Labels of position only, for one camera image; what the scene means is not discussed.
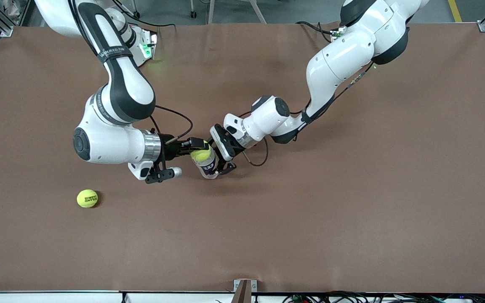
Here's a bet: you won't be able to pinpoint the yellow-green tennis ball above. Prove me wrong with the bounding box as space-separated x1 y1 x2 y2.
77 189 99 209
190 148 211 163

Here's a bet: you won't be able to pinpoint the white tennis ball can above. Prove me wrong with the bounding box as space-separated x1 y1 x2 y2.
190 145 221 180

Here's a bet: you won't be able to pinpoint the brown table cover sheet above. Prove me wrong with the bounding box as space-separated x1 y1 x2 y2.
0 21 485 294

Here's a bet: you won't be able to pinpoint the white stand legs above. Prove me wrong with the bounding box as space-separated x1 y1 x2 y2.
187 0 268 25

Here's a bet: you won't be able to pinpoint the metal table edge bracket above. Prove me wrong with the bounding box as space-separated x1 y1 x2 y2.
233 279 258 293

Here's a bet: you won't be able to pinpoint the black right base cable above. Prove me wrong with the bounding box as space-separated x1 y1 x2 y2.
112 0 176 29

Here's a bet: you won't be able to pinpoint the black base cable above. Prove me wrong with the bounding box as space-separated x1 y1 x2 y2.
295 20 336 45
112 0 176 29

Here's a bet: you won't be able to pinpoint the black left base cable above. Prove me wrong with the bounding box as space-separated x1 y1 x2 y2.
295 20 336 45

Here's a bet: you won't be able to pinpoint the tangled cable bundle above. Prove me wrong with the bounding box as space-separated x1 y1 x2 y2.
282 290 485 303

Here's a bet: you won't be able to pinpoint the white table edge rail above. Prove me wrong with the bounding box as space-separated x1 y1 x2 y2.
0 290 235 303

